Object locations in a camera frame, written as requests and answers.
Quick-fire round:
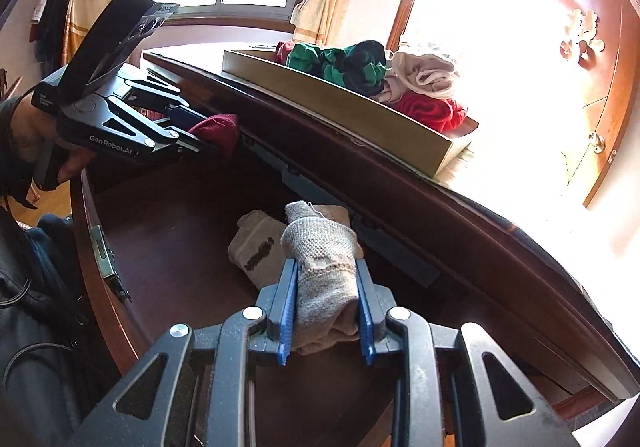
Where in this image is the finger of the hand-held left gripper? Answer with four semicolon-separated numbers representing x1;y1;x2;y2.
120;74;211;128
105;97;206;155

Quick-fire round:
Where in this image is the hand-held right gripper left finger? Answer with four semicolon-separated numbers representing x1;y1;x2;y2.
67;258;301;447

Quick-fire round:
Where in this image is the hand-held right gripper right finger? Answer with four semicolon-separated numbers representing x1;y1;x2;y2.
354;257;581;447

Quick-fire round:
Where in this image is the grey sock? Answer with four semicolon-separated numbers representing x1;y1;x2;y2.
280;201;366;355

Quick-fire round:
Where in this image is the shallow cardboard box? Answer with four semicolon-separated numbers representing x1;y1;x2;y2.
222;47;480;179

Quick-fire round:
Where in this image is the dark green underwear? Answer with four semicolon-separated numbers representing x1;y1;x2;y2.
340;40;388;97

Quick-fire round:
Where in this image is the bright red underwear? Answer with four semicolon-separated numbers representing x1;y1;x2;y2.
395;91;468;134

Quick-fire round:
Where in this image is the beige underwear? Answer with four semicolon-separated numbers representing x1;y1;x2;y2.
390;51;461;100

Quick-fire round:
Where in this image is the person's left forearm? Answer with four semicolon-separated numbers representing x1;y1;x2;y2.
0;97;41;213

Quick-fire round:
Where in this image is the person's left hand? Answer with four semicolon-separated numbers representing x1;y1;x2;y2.
10;97;96;183

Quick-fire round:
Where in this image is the beige sock with print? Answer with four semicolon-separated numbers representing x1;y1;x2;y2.
228;210;296;290

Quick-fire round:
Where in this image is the dark blue jacket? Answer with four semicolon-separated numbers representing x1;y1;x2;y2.
0;207;116;447

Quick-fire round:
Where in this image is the wooden door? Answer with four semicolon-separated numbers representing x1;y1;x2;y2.
545;0;640;208

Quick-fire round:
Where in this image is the metal drawer bracket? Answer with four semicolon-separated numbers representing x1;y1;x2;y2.
89;224;132;303

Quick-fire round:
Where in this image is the black cable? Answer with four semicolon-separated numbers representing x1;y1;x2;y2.
0;267;76;378

